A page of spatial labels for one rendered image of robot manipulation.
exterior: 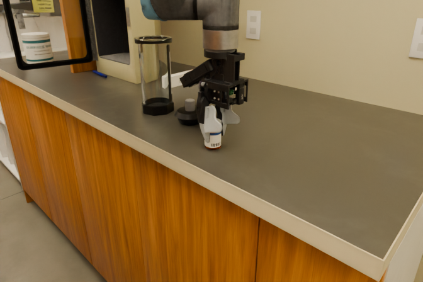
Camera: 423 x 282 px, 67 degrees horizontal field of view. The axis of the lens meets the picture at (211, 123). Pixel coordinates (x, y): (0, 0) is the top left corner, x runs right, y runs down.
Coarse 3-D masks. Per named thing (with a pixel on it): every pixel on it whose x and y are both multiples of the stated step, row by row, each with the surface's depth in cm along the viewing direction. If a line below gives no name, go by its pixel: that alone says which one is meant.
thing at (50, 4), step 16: (16, 0) 123; (32, 0) 127; (48, 0) 130; (64, 0) 133; (32, 16) 128; (48, 16) 132; (64, 16) 135; (80, 16) 139; (16, 32) 127; (32, 32) 130; (48, 32) 133; (64, 32) 137; (80, 32) 141; (32, 48) 132; (48, 48) 135; (64, 48) 139; (80, 48) 143
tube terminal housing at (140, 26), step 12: (132, 0) 120; (132, 12) 122; (132, 24) 123; (144, 24) 127; (156, 24) 136; (132, 36) 124; (132, 48) 126; (96, 60) 149; (108, 60) 142; (132, 60) 129; (108, 72) 145; (120, 72) 138; (132, 72) 131
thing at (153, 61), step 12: (144, 36) 97; (156, 36) 98; (168, 36) 97; (144, 48) 91; (156, 48) 91; (144, 60) 93; (156, 60) 92; (144, 72) 94; (156, 72) 93; (144, 84) 96; (156, 84) 95; (168, 84) 97; (144, 96) 97; (156, 96) 96; (168, 96) 98
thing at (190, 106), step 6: (186, 102) 90; (192, 102) 90; (180, 108) 93; (186, 108) 91; (192, 108) 91; (174, 114) 92; (180, 114) 90; (186, 114) 89; (192, 114) 89; (180, 120) 91; (186, 120) 90; (192, 120) 90
